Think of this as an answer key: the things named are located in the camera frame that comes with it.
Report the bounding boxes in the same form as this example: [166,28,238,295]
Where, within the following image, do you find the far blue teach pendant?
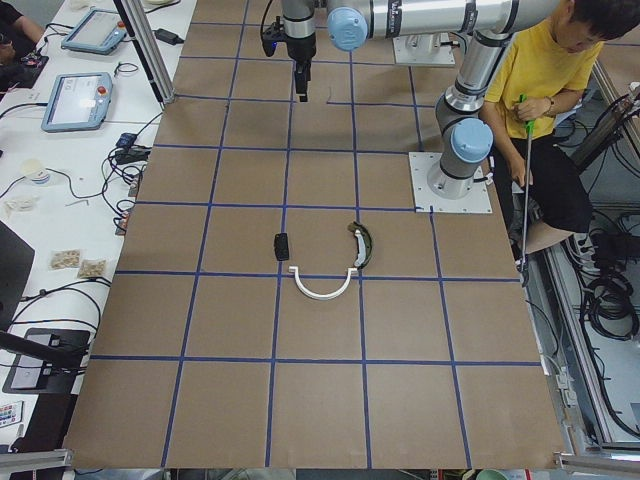
[61,7,127,55]

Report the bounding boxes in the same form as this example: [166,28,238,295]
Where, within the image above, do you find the white curved half ring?
[288,266,361,302]

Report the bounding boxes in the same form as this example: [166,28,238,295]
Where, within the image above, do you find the coloured remote control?
[0,400,25,428]

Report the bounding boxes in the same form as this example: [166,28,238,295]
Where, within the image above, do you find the green handled reach tool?
[518,120,535,288]

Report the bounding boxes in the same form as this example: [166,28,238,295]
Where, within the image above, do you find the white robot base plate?
[408,152,493,214]

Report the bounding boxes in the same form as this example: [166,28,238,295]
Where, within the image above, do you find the black cable bundle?
[579,272,640,344]

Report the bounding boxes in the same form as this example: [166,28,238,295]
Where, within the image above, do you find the person in yellow shirt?
[479,1,639,258]

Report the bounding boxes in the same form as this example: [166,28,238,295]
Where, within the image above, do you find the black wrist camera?
[260,16,285,57]

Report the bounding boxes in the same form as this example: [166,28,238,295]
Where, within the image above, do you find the bag of small parts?
[48,249,82,270]
[77,259,108,279]

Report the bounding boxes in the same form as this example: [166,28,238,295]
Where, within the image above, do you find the near blue teach pendant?
[41,72,113,133]

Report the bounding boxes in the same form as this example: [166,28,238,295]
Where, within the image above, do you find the small black plastic part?
[274,232,290,261]

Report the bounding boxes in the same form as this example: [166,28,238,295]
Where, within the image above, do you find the black monitor stand base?
[1,328,90,394]

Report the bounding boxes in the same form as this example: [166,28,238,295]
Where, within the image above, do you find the blue teach pendant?
[41,72,113,133]
[61,7,127,55]

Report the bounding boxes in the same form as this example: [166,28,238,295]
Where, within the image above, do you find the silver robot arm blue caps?
[260,1,557,199]

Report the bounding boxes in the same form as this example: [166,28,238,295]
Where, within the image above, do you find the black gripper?
[285,35,315,102]

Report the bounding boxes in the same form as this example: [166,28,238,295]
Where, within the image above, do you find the aluminium frame post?
[114,0,175,105]

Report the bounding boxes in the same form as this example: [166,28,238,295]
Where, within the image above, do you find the black power adapter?
[153,28,184,45]

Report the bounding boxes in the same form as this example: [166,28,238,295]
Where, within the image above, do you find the olive curved brake shoe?
[347,221,374,270]

